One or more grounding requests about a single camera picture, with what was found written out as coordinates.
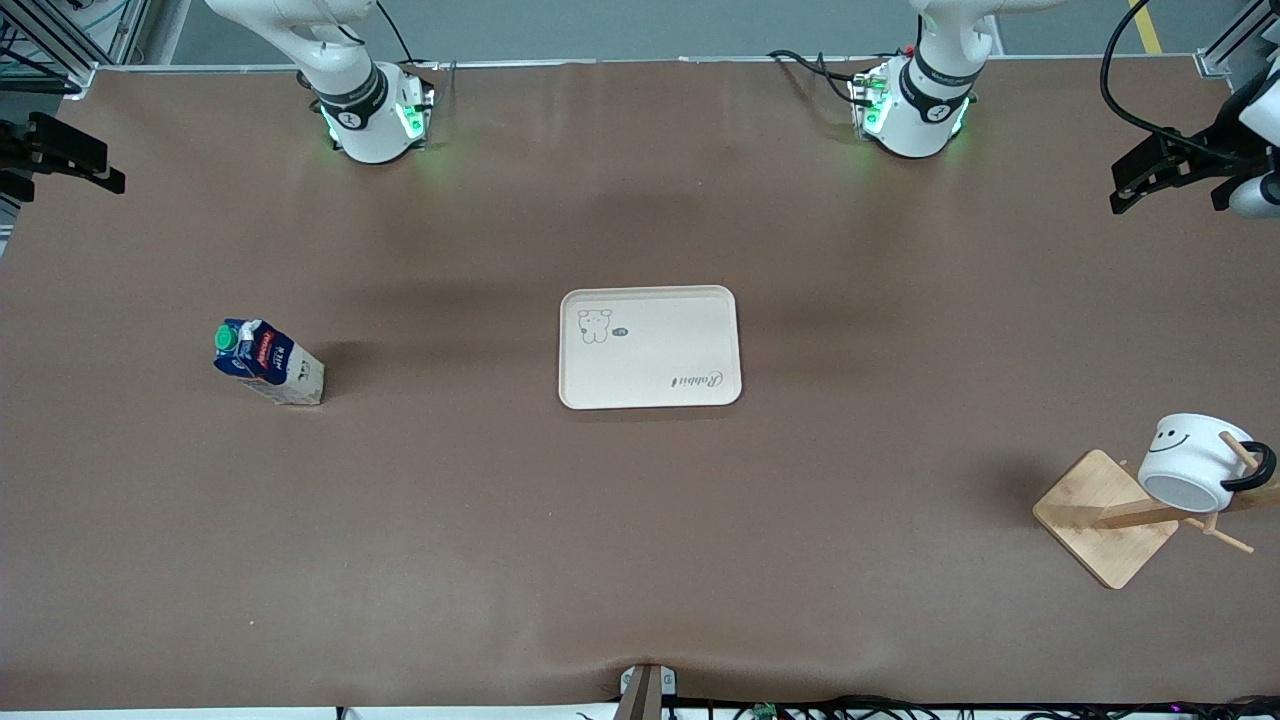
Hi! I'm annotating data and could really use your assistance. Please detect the metal camera pole bracket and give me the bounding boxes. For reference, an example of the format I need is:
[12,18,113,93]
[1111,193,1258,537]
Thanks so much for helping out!
[615,663,678,720]

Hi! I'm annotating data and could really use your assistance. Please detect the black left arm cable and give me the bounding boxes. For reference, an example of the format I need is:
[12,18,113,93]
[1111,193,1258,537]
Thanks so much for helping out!
[1100,0,1221,146]

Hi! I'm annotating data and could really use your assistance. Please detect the black left base cable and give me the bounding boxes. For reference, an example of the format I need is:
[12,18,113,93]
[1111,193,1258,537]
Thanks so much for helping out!
[768,48,863,106]

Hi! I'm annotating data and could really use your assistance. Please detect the black base cable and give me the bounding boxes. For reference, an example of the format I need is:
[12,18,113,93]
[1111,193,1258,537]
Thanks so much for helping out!
[768,48,863,106]
[375,0,456,91]

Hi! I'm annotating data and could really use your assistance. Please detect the cream tray with rabbit print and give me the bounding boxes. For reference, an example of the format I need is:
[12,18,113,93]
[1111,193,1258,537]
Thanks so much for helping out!
[558,285,743,411]

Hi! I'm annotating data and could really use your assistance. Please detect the brown table cover sheet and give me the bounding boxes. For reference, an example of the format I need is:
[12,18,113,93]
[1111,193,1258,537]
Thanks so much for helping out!
[0,58,1280,713]

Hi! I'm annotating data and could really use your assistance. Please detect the wooden mug rack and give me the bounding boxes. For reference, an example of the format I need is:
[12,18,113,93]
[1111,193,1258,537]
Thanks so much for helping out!
[1032,432,1280,591]

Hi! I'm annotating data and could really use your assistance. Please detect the white smiley mug black handle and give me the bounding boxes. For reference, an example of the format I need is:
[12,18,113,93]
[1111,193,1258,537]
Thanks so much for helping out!
[1137,413,1278,514]

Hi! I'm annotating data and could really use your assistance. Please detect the blue milk carton green cap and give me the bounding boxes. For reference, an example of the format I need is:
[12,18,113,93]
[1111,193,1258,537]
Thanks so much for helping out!
[213,318,326,407]

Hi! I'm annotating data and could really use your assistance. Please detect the black right base cable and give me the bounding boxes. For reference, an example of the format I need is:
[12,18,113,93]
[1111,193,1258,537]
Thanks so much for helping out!
[375,0,456,91]

